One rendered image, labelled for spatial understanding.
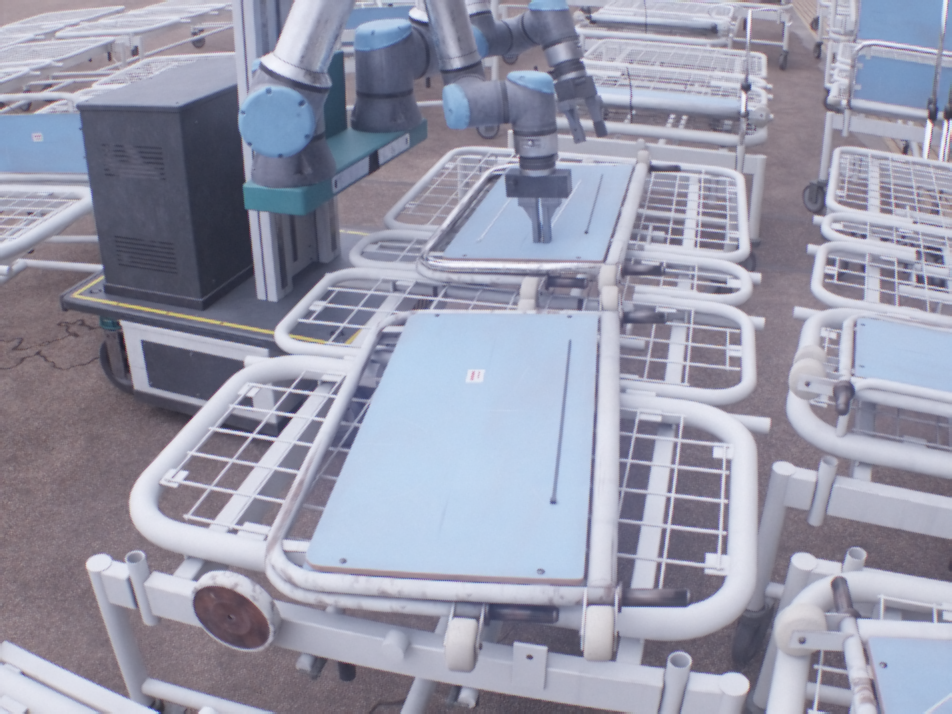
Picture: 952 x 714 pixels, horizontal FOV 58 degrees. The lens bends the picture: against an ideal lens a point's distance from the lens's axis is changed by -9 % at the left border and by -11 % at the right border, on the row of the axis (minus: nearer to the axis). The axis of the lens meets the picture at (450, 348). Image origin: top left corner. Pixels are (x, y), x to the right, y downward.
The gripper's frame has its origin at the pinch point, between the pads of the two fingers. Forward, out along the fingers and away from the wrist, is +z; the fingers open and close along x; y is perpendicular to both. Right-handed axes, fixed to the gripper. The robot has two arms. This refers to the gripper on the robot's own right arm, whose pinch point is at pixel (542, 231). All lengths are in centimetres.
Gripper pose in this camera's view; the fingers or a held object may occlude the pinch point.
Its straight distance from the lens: 197.6
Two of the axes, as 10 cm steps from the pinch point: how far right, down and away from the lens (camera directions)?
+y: -3.1, 4.5, -8.4
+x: 9.5, 0.6, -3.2
